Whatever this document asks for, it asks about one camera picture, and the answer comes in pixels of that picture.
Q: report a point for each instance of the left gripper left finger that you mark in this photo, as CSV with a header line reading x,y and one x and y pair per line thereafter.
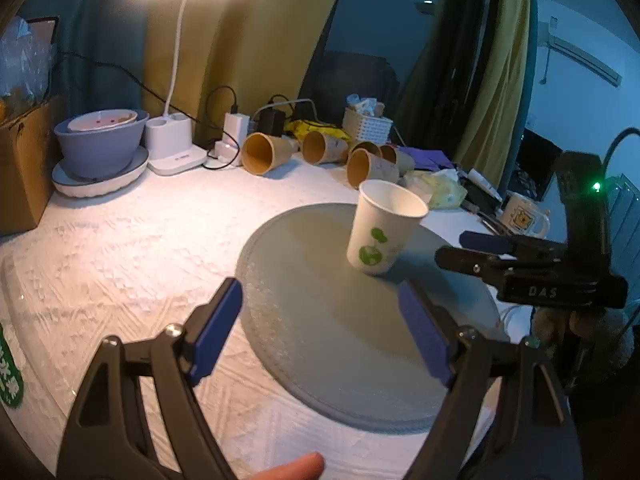
x,y
107,435

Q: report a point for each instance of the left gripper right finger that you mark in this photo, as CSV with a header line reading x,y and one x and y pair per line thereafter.
x,y
504,415

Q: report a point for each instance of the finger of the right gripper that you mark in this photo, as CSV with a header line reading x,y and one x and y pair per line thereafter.
x,y
491,269
517,246

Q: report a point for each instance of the white paper cup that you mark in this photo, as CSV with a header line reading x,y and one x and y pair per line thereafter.
x,y
386,216

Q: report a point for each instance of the plain brown cup near tissues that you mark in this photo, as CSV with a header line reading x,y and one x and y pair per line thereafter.
x,y
404,162

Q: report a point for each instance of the brown cup behind front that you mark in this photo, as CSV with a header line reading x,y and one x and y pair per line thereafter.
x,y
368,146

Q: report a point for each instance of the printed brown cup front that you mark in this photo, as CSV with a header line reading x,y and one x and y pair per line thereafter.
x,y
363,165

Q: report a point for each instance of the printed brown cup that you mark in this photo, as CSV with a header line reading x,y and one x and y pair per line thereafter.
x,y
363,165
320,148

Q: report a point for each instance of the printed brown cup far left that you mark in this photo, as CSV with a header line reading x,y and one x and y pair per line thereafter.
x,y
320,148

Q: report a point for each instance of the plain brown cup near lamp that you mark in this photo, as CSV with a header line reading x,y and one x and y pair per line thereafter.
x,y
262,153

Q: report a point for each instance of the fingertip at bottom edge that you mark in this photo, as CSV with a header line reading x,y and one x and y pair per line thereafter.
x,y
307,467

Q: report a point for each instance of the cream mug yellow print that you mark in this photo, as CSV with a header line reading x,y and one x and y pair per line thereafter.
x,y
521,216

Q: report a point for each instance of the white tube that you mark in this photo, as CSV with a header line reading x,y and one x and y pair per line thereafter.
x,y
479,180

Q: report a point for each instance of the yellow green tissue pack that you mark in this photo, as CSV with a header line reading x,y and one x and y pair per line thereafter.
x,y
440,190

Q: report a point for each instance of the black television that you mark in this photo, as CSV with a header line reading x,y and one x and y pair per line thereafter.
x,y
534,166

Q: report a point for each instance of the purple cloth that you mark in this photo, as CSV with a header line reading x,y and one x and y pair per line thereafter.
x,y
428,160

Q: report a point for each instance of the green white sticker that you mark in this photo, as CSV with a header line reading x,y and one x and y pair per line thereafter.
x,y
11,380

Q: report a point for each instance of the white textured table cloth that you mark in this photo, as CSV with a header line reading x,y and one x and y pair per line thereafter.
x,y
132,262

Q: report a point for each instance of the white woven basket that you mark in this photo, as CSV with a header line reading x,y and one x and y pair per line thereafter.
x,y
364,120

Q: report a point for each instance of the round grey placemat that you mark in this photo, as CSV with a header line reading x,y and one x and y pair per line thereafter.
x,y
333,336

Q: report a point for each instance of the white air conditioner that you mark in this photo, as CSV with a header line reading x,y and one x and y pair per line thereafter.
x,y
588,60

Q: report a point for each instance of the white plate under bowl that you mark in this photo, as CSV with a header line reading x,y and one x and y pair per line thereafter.
x,y
75,187

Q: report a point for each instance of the black power adapter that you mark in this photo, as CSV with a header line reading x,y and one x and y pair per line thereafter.
x,y
271,122

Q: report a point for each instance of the white charger plug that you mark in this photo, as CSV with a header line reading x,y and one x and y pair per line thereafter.
x,y
228,150

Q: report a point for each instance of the purple bowl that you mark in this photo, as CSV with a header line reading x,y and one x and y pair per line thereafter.
x,y
101,144

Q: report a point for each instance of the cardboard box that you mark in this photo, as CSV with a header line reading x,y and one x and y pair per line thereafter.
x,y
29,151

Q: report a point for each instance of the yellow curtain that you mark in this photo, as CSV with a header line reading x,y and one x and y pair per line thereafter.
x,y
452,74

